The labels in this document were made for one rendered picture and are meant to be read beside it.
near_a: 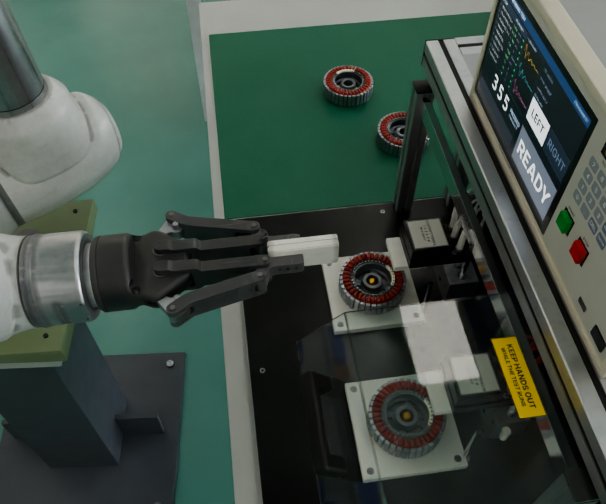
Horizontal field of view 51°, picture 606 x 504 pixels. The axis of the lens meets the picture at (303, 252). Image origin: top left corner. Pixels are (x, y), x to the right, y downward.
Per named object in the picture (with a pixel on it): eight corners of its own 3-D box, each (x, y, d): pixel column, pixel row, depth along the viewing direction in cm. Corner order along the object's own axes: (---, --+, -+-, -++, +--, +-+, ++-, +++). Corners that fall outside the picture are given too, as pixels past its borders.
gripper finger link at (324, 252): (267, 246, 62) (268, 252, 62) (338, 238, 63) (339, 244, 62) (268, 264, 65) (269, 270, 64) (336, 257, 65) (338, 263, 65)
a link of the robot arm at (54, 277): (46, 345, 62) (107, 338, 63) (12, 294, 55) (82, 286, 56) (55, 270, 68) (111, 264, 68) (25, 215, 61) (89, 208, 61)
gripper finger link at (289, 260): (251, 258, 62) (254, 283, 60) (302, 253, 63) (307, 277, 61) (252, 267, 63) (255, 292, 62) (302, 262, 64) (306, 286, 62)
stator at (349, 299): (344, 320, 105) (345, 308, 102) (333, 266, 112) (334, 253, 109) (410, 312, 106) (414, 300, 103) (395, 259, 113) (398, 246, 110)
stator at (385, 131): (372, 154, 133) (373, 141, 130) (380, 119, 140) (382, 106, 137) (425, 163, 132) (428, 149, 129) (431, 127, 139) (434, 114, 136)
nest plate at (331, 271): (335, 335, 105) (335, 331, 104) (321, 263, 114) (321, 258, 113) (423, 324, 106) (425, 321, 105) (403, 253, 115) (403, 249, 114)
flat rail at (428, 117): (564, 497, 66) (574, 488, 63) (416, 106, 103) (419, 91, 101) (575, 495, 66) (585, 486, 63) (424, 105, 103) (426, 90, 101)
